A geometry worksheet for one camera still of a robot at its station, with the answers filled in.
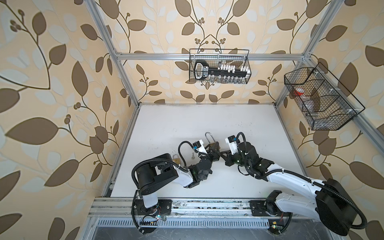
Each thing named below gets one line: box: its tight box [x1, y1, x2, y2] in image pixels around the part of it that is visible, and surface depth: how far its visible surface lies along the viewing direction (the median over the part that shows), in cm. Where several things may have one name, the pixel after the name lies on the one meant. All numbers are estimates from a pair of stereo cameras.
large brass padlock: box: [205, 132, 221, 152], surface depth 82 cm
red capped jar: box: [294, 87, 305, 96], surface depth 84 cm
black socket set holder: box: [194, 60, 250, 84], surface depth 86 cm
